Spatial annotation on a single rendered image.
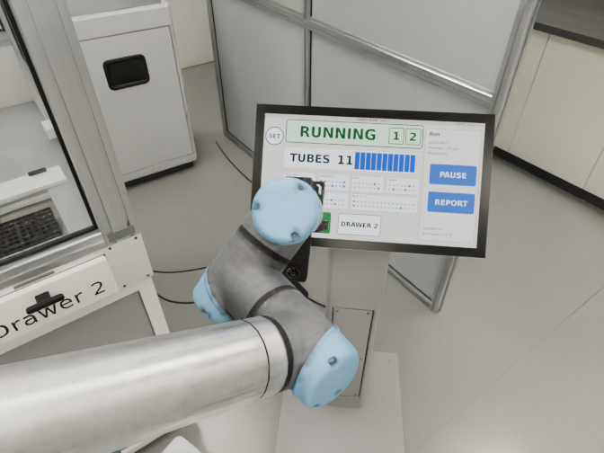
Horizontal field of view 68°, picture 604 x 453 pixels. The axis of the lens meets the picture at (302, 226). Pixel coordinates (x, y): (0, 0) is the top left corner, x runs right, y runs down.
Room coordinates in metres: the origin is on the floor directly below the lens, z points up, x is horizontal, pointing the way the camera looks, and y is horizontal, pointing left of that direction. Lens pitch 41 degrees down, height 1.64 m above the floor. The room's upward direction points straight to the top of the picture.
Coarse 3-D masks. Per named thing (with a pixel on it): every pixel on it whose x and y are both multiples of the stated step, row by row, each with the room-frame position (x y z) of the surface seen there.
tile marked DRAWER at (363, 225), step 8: (344, 216) 0.75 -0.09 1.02; (352, 216) 0.75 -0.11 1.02; (360, 216) 0.75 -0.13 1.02; (368, 216) 0.75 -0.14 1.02; (376, 216) 0.75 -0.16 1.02; (344, 224) 0.74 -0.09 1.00; (352, 224) 0.74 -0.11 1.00; (360, 224) 0.74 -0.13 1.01; (368, 224) 0.74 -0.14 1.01; (376, 224) 0.74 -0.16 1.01; (344, 232) 0.73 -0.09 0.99; (352, 232) 0.73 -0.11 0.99; (360, 232) 0.73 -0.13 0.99; (368, 232) 0.73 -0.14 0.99; (376, 232) 0.72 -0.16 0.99
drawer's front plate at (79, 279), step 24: (96, 264) 0.69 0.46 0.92; (24, 288) 0.62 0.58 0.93; (48, 288) 0.63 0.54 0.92; (72, 288) 0.66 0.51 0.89; (96, 288) 0.68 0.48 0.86; (0, 312) 0.57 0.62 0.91; (24, 312) 0.60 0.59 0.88; (48, 312) 0.62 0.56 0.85; (72, 312) 0.64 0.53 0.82; (0, 336) 0.56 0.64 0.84
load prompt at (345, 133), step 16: (288, 128) 0.88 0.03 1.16; (304, 128) 0.88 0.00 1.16; (320, 128) 0.88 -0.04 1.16; (336, 128) 0.88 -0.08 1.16; (352, 128) 0.87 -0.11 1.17; (368, 128) 0.87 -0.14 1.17; (384, 128) 0.87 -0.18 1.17; (400, 128) 0.87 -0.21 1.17; (416, 128) 0.86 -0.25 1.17; (336, 144) 0.85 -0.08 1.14; (352, 144) 0.85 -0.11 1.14; (368, 144) 0.85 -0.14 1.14; (384, 144) 0.85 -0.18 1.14; (400, 144) 0.84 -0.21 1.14; (416, 144) 0.84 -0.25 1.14
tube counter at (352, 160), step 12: (336, 156) 0.84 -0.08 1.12; (348, 156) 0.83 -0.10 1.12; (360, 156) 0.83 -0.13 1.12; (372, 156) 0.83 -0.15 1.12; (384, 156) 0.83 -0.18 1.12; (396, 156) 0.83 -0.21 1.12; (408, 156) 0.83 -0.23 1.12; (420, 156) 0.82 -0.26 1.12; (336, 168) 0.82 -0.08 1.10; (348, 168) 0.82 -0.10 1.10; (360, 168) 0.82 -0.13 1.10; (372, 168) 0.81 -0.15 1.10; (384, 168) 0.81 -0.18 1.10; (396, 168) 0.81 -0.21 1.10; (408, 168) 0.81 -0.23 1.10; (420, 168) 0.81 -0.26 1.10
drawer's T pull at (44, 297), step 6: (42, 294) 0.62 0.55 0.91; (48, 294) 0.62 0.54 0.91; (60, 294) 0.62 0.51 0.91; (36, 300) 0.60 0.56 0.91; (42, 300) 0.60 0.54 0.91; (48, 300) 0.60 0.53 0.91; (54, 300) 0.60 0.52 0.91; (60, 300) 0.61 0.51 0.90; (30, 306) 0.58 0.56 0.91; (36, 306) 0.58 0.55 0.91; (42, 306) 0.59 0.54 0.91; (30, 312) 0.57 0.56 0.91
